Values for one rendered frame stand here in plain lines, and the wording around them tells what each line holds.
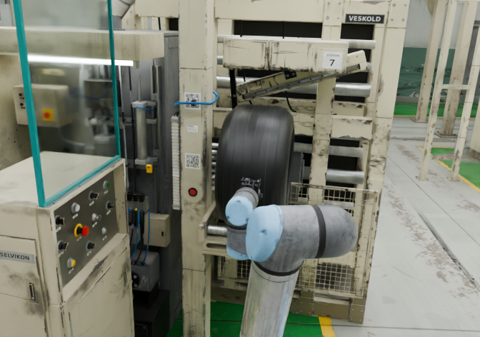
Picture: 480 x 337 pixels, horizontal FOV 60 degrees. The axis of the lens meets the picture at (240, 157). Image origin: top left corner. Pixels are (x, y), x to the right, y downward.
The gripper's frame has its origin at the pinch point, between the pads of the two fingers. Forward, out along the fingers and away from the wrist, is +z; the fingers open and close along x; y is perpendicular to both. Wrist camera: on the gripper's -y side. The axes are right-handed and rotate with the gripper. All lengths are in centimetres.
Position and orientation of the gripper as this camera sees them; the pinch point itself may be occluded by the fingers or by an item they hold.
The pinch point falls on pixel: (253, 189)
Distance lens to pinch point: 174.3
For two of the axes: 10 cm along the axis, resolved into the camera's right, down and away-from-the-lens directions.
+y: 0.5, -9.8, -2.0
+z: 1.8, -1.9, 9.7
